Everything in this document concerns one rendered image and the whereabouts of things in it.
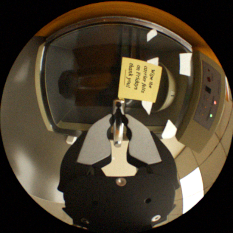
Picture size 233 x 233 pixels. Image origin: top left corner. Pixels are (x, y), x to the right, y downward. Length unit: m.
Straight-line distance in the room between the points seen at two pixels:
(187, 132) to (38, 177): 0.52
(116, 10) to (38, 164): 0.50
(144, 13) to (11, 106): 0.39
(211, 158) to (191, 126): 1.34
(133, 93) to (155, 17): 0.24
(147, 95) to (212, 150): 1.47
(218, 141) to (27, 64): 1.76
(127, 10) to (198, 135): 0.40
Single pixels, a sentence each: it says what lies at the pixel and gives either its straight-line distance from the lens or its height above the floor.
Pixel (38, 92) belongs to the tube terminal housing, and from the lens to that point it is 0.28.
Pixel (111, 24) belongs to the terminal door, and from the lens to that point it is 0.19.
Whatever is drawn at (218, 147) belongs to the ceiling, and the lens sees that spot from 1.50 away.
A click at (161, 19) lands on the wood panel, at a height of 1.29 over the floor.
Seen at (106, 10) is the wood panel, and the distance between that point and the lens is 0.26.
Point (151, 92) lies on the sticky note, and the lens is 0.16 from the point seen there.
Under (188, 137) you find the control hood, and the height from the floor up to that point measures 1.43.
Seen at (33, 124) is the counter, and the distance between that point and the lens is 0.29.
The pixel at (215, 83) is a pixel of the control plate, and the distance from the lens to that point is 0.29.
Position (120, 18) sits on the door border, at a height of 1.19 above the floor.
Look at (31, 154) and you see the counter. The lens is 0.30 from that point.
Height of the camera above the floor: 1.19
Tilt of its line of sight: 2 degrees up
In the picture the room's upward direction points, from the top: 93 degrees clockwise
